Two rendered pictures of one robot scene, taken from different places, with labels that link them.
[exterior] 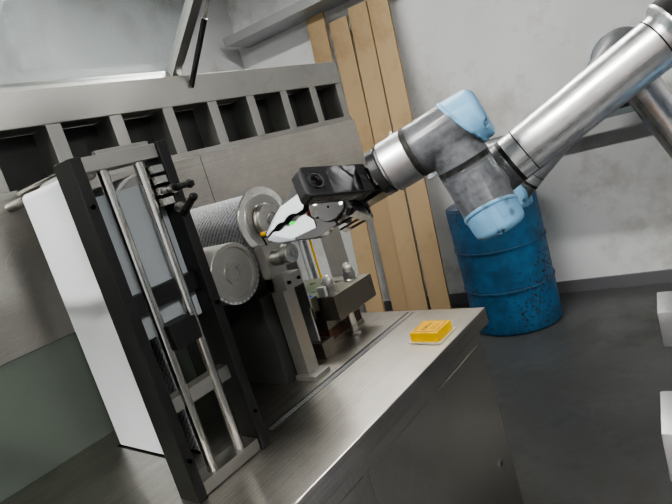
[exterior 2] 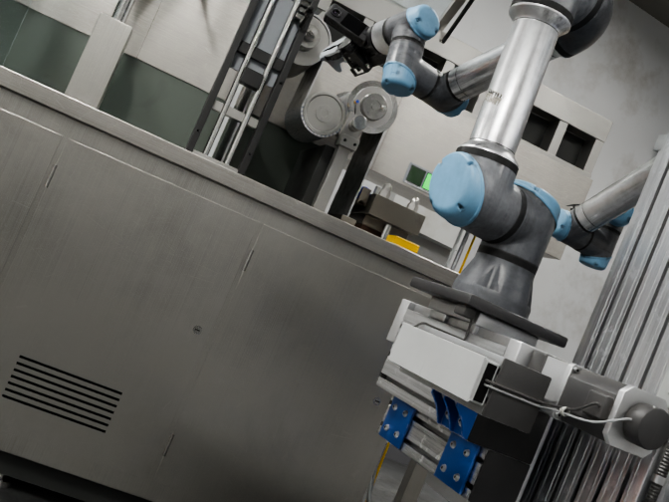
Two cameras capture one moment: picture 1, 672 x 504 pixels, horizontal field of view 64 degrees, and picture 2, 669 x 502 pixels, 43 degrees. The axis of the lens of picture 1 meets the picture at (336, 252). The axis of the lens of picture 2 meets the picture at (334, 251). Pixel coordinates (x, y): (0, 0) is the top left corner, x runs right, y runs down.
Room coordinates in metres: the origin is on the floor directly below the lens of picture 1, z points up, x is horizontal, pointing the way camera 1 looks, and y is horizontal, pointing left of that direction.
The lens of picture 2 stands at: (-0.74, -1.27, 0.73)
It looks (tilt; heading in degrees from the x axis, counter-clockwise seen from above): 3 degrees up; 35
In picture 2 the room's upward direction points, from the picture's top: 23 degrees clockwise
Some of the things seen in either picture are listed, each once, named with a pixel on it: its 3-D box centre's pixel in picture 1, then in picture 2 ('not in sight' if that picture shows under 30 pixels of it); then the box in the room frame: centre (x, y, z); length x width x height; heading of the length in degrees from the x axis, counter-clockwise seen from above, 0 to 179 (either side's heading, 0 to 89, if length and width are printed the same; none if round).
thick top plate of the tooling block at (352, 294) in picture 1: (297, 299); (376, 213); (1.41, 0.14, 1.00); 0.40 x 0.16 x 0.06; 49
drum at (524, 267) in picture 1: (503, 259); not in sight; (3.27, -0.99, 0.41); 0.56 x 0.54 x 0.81; 57
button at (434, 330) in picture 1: (431, 331); (401, 244); (1.14, -0.15, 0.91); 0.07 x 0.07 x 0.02; 49
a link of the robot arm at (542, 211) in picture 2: not in sight; (520, 222); (0.72, -0.61, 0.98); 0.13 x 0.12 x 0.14; 159
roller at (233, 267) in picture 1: (197, 276); (314, 118); (1.16, 0.30, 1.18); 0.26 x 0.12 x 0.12; 49
